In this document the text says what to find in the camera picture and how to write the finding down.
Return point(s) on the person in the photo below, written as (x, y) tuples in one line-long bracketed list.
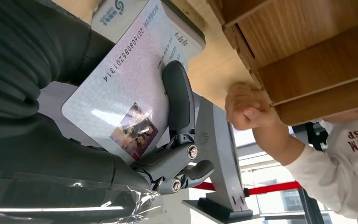
[(345, 173)]

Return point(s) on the wooden desk organizer box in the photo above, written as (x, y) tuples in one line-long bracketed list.
[(305, 61)]

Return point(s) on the clear plastic wrap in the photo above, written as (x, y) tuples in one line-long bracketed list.
[(58, 198)]

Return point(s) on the black chair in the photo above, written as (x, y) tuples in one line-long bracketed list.
[(308, 136)]

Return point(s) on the white card reader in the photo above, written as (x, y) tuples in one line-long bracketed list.
[(185, 34)]

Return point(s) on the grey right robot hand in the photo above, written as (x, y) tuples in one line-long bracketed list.
[(43, 148)]

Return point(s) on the grey kiosk stand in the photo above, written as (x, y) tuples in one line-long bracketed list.
[(219, 148)]

